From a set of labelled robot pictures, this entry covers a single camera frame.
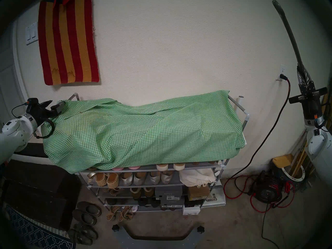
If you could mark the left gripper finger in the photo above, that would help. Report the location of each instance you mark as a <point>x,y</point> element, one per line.
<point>57,108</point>
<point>46,104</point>

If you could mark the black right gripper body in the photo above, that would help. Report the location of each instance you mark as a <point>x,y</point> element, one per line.
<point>313,107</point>

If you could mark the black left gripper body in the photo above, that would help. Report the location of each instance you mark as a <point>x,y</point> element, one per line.
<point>39,113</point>

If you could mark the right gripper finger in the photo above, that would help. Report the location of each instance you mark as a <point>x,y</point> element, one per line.
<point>302,78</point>
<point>308,80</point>

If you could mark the long grey metal shoehorn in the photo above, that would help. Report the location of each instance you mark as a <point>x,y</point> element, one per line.
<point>293,36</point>

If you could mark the green white gingham cloth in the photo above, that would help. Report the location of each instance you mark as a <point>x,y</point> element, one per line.
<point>124,137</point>

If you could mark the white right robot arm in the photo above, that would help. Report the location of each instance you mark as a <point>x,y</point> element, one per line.
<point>320,152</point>

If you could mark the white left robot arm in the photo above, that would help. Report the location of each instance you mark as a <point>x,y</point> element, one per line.
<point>15,131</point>

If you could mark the grey robot base platform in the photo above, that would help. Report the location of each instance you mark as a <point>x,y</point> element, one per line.
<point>120,242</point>

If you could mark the pink shoe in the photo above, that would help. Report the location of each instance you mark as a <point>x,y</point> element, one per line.
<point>134,167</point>
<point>118,169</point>

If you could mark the silver flat shoe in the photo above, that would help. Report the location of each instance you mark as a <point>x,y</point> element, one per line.
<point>155,178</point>
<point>126,179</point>
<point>140,178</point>
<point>167,177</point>

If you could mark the tan and dark shoe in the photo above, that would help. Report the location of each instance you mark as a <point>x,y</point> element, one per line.
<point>135,193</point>
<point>148,192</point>

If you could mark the grey metal shoe rack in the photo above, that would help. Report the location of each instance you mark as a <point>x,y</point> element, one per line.
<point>146,185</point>

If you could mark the white soled shoe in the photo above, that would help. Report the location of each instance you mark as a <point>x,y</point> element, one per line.
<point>162,167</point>
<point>179,166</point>

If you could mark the cream cloth bag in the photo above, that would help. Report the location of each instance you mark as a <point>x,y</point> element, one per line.
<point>196,178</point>

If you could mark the grey Vionic shoe box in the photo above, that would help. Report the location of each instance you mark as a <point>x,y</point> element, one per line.
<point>169,192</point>
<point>171,202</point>

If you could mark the black shoe box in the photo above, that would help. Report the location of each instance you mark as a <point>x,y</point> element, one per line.
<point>193,203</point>

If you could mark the yellow wooden stick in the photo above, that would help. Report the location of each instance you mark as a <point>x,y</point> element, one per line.
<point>298,159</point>

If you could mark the yellow cardboard box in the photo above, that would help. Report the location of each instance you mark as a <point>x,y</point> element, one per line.
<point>282,160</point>

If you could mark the dark bucket with white rim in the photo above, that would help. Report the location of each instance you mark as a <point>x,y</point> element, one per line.
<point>297,178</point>

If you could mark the dark brown trunk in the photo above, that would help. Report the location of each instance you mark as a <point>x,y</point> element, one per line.
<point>39,191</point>

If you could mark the tan espadrille sandal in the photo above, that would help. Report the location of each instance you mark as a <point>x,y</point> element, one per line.
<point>112,180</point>
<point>99,179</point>

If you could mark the blue patterned rug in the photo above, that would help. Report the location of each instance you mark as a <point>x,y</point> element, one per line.
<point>33,233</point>

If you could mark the white sneaker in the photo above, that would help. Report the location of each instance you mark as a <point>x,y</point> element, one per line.
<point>133,209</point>

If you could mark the flat white labelled box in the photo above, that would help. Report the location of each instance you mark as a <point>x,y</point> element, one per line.
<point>217,198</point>

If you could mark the black base knob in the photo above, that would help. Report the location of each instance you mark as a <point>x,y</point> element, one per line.
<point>200,229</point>
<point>116,228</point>

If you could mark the brown cardboard box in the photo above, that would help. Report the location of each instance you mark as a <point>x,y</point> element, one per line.
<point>198,192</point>

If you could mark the small white box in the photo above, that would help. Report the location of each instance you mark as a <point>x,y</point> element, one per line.
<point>191,211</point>

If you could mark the white wall outlet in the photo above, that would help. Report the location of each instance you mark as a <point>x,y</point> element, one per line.
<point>282,69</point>

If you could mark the red yellow striped wall rug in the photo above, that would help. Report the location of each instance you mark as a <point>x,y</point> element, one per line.
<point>69,43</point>

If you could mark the white light switch plate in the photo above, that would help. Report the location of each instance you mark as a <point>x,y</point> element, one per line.
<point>32,33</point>

